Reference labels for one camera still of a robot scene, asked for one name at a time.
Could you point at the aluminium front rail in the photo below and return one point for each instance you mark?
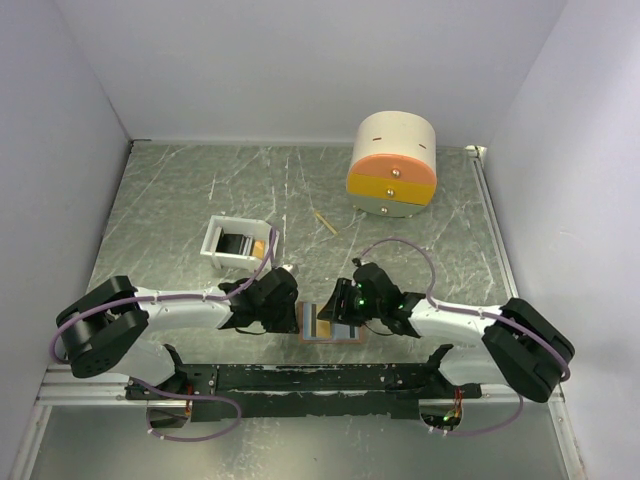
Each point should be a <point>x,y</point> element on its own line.
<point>60,388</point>

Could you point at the gold card stack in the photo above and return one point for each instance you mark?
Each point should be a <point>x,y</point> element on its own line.
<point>258,249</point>

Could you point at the round white drawer cabinet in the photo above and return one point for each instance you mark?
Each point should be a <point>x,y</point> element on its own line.
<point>393,171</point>

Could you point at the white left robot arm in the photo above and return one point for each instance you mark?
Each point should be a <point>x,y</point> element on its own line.
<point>110,329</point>

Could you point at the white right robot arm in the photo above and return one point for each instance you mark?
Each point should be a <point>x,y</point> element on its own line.
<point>512,344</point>

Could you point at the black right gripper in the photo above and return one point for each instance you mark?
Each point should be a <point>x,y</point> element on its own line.
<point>337,306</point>

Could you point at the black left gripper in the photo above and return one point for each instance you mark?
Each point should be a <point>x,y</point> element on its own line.
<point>289,323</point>

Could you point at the white card stack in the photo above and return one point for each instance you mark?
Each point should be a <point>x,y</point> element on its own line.
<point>246,245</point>

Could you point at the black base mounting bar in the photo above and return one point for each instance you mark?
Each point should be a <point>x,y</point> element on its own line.
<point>281,391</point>

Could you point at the white card storage box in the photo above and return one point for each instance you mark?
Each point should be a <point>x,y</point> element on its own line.
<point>222,240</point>

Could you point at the aluminium rail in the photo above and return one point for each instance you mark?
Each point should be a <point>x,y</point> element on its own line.
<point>60,388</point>
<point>477,156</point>

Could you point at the small wooden stick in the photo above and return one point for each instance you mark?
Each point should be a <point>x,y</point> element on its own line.
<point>326,223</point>

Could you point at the pink leather card holder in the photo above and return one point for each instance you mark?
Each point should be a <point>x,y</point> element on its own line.
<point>332,341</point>

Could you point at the aluminium right side rail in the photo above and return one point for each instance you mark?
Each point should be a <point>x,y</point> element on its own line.
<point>477,156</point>

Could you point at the gold striped card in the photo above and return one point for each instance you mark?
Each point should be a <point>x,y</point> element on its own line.
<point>312,329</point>

